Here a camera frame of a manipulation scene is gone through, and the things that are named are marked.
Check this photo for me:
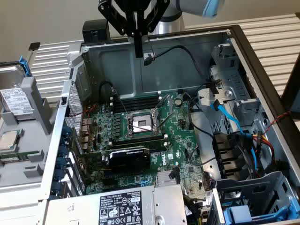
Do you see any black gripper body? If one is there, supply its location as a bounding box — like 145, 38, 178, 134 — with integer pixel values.
110, 0, 162, 12

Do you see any hard disk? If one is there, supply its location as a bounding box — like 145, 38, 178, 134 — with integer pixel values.
0, 55, 33, 120

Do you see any red yellow black power wire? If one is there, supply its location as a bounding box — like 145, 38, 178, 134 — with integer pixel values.
253, 130, 290, 180

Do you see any empty blue disk carrier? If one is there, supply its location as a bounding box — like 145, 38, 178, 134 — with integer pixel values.
224, 195, 300, 223

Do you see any black clamp block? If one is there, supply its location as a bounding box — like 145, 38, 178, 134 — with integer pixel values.
82, 20, 111, 44

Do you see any open grey PC case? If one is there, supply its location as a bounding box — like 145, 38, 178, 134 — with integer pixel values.
38, 24, 300, 225

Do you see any black RAM slot bank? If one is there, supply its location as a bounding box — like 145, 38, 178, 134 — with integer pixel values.
109, 134, 169, 152
109, 95, 163, 113

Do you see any silver locking lever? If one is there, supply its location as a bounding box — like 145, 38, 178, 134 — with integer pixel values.
130, 123, 164, 135
113, 88, 129, 117

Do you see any silver socket cover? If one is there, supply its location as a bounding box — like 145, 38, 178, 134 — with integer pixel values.
152, 93, 175, 131

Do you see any CPU socket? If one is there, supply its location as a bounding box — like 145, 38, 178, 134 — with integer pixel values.
125, 109, 165, 139

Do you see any green motherboard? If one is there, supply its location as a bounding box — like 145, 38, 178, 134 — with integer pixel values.
79, 90, 213, 202

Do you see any black graphics card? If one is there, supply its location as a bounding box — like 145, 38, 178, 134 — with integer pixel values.
78, 146, 151, 174

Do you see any silver finned heat sink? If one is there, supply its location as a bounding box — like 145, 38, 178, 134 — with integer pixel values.
156, 170, 181, 187

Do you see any silver CPU chip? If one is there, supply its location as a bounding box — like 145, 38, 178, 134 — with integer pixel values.
0, 130, 19, 151

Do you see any green RAM stick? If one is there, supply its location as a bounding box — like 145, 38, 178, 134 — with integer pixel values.
0, 151, 39, 164

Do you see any grey parts rack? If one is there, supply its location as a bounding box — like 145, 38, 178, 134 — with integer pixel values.
0, 76, 63, 188

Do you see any white barcode tag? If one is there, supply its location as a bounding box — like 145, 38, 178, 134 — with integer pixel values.
203, 190, 213, 208

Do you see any grey power supply with label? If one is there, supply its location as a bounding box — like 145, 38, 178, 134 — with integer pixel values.
43, 184, 188, 225

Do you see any thin black red wire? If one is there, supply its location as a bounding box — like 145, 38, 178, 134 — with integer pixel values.
147, 35, 157, 61

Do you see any short black looped cable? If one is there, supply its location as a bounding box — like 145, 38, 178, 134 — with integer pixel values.
99, 81, 117, 95

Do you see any light grey wire holder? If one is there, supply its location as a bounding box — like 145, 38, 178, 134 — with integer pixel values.
197, 88, 221, 110

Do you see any thin black looped wire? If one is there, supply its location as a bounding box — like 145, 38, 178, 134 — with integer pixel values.
187, 145, 218, 166

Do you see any black wire with flat connector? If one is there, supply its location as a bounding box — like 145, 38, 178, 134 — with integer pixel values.
169, 166, 180, 185

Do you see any red black twisted wire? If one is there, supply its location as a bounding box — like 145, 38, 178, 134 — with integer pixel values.
262, 111, 292, 136

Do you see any yellow black wire bundle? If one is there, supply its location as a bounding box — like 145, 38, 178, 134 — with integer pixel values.
182, 193, 209, 225

